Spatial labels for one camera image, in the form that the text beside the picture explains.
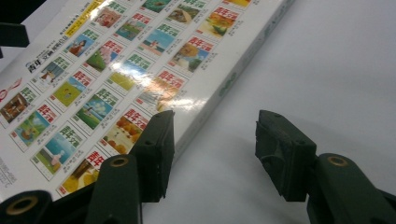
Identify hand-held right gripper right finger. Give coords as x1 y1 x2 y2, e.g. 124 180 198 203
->
255 109 318 203

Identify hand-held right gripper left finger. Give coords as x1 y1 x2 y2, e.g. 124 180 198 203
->
129 110 176 203

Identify white book with picture grid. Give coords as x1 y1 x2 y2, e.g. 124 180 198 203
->
0 0 297 202

